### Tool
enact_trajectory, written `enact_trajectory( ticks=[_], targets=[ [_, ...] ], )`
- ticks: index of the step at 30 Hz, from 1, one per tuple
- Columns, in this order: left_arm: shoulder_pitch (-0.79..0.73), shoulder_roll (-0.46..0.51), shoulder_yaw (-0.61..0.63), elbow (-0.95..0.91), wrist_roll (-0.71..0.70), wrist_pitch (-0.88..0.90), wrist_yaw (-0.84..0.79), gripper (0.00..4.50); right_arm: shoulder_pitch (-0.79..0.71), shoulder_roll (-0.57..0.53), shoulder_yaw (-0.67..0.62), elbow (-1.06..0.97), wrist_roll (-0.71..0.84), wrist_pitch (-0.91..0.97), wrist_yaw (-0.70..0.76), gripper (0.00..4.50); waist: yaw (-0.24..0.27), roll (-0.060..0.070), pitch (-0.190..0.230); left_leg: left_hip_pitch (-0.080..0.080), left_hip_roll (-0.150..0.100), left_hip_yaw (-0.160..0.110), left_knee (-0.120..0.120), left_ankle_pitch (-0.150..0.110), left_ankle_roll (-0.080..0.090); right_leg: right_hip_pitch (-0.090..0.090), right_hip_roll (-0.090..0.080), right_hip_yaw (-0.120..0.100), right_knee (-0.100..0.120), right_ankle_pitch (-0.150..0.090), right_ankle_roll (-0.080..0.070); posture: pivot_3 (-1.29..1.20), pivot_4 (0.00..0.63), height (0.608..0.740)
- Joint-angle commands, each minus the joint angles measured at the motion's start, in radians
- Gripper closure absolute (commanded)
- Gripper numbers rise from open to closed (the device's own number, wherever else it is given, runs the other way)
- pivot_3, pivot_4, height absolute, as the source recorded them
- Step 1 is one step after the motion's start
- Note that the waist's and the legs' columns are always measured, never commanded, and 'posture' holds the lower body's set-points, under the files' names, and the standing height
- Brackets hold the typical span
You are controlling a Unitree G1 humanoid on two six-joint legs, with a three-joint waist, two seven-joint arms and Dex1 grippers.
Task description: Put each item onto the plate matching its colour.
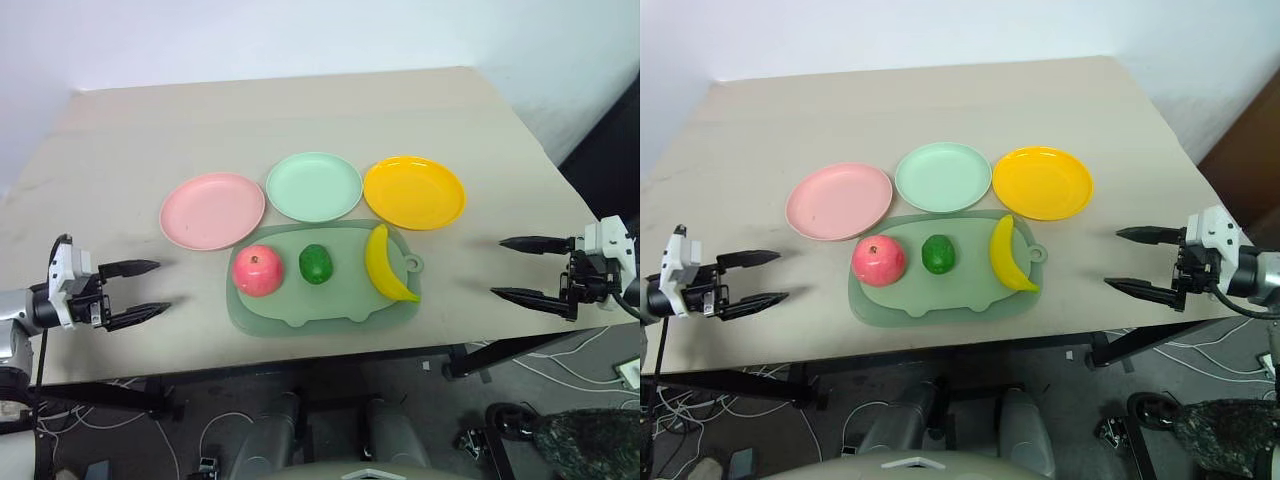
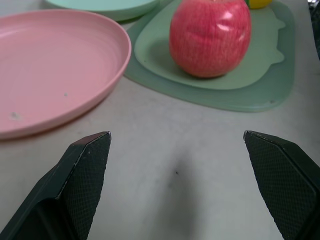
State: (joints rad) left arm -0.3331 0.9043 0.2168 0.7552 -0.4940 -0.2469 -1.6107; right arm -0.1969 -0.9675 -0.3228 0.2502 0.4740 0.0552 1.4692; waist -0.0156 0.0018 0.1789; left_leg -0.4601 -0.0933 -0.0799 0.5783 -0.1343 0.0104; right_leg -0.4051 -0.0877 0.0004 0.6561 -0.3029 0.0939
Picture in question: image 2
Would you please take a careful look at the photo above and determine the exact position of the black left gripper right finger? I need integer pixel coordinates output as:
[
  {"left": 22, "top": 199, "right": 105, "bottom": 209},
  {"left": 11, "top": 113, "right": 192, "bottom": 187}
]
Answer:
[{"left": 243, "top": 130, "right": 320, "bottom": 240}]

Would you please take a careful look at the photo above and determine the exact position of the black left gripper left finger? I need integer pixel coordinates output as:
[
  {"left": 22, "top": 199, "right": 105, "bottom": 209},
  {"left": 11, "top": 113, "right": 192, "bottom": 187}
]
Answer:
[{"left": 0, "top": 130, "right": 112, "bottom": 240}]

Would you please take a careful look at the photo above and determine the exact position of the pink plate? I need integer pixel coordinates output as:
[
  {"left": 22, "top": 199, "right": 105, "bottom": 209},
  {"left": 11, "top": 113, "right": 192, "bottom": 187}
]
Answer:
[{"left": 0, "top": 10, "right": 133, "bottom": 141}]

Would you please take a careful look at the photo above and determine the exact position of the green plate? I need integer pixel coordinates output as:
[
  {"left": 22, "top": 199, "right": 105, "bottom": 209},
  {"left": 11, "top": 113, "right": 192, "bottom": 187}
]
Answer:
[{"left": 44, "top": 0, "right": 161, "bottom": 22}]

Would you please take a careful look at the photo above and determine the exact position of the yellow fruit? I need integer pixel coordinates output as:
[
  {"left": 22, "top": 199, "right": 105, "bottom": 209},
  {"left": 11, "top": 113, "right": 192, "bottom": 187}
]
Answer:
[{"left": 245, "top": 0, "right": 273, "bottom": 10}]

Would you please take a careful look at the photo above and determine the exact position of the green silicone mat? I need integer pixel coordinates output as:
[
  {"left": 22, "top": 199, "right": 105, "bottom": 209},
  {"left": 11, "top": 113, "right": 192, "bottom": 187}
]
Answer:
[{"left": 123, "top": 0, "right": 296, "bottom": 113}]

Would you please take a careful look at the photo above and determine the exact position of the dark robot part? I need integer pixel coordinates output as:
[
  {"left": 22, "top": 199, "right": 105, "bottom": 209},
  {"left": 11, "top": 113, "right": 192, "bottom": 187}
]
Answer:
[{"left": 308, "top": 0, "right": 320, "bottom": 63}]

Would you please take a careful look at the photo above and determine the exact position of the red apple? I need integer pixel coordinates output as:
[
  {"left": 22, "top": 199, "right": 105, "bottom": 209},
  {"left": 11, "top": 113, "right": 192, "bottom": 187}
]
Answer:
[{"left": 169, "top": 0, "right": 252, "bottom": 79}]

